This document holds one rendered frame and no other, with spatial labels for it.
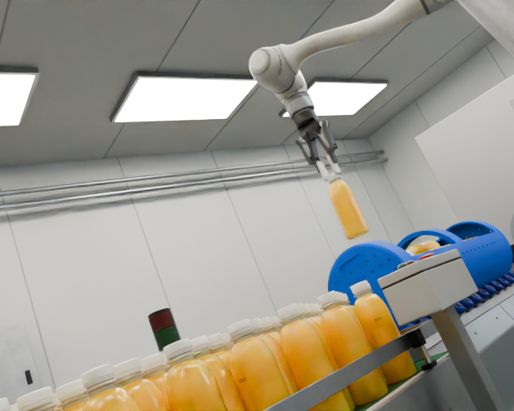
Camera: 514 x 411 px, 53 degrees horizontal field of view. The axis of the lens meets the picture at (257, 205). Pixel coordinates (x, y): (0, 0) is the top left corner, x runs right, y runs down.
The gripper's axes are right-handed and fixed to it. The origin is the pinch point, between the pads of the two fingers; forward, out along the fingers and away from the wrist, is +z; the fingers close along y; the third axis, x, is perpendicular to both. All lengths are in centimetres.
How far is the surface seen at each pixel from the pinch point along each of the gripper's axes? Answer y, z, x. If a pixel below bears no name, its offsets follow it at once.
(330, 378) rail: -22, 53, 68
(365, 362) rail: -22, 54, 57
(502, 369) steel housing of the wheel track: -12, 75, -20
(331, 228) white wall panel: 264, -66, -405
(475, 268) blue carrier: -14, 46, -33
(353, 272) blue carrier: 0.7, 34.0, 11.5
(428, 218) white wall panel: 207, -41, -556
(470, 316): -13, 58, -16
